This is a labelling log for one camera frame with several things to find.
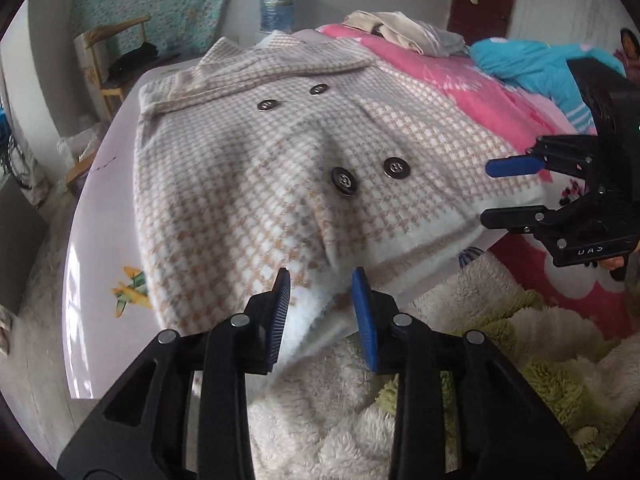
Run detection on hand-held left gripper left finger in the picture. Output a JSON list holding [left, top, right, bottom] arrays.
[[57, 267, 292, 480]]

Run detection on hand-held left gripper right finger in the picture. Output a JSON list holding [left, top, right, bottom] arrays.
[[351, 267, 588, 480]]

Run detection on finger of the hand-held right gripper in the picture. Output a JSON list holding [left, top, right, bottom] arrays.
[[480, 191, 606, 251], [486, 135, 596, 181]]

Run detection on beige white houndstooth coat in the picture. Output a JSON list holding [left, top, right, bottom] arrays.
[[134, 30, 546, 356]]

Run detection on beige folded clothes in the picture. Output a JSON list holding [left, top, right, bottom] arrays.
[[345, 10, 436, 53]]

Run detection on person's right hand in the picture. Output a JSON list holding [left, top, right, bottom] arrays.
[[597, 254, 633, 282]]

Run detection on pink floral blanket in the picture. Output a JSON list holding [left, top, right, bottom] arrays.
[[320, 22, 640, 341]]

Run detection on teal garment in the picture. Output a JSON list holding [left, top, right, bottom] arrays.
[[470, 37, 626, 128]]

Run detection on white fluffy cloth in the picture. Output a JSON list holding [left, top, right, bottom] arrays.
[[245, 250, 640, 480]]

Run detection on grey garment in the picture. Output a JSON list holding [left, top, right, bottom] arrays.
[[425, 25, 471, 57]]

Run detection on brown door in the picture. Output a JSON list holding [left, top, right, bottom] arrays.
[[446, 0, 521, 46]]

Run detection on green fluffy cloth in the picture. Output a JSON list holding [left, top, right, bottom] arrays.
[[375, 290, 616, 446]]

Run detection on small wooden stool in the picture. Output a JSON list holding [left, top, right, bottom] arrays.
[[66, 152, 101, 196]]

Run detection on white plastic bag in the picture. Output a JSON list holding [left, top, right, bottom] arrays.
[[57, 127, 106, 168]]

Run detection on dark grey cabinet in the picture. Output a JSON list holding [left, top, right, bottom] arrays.
[[0, 175, 51, 311]]

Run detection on wooden chair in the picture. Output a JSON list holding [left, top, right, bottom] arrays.
[[74, 15, 166, 123]]

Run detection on blue water jug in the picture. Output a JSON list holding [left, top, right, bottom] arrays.
[[259, 0, 296, 33]]

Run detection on black bag on chair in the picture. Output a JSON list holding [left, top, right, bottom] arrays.
[[109, 42, 160, 73]]

